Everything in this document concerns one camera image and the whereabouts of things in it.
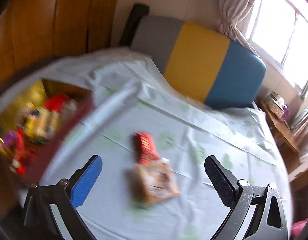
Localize purple candy packet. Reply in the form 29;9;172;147
2;131;17;148

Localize brown pastry snack packet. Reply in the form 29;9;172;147
134;158;180;204

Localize red snack packet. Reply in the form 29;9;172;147
135;132;160;165

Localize red gold gift box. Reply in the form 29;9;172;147
0;79;93;185

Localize wooden side table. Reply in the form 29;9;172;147
257;99;308;187

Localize red flat packet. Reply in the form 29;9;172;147
43;93;69;113

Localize white green-patterned tablecloth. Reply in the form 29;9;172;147
0;49;292;239

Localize tissue box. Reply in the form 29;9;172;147
265;91;290;121

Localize grey yellow blue chair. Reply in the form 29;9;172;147
130;16;266;109

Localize wooden wardrobe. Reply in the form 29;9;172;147
0;0;117;86

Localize window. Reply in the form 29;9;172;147
246;0;308;100

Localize beige curtain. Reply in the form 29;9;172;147
219;0;257;55

